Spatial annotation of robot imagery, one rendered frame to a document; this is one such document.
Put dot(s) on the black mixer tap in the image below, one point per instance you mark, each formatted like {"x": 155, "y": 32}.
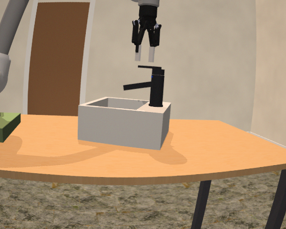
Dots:
{"x": 156, "y": 84}

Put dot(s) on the grey rectangular sink basin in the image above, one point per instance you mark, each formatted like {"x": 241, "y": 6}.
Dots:
{"x": 123, "y": 122}

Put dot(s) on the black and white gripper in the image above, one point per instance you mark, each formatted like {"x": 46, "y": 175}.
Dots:
{"x": 147, "y": 20}

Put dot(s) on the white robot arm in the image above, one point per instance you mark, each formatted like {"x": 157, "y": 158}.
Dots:
{"x": 8, "y": 27}

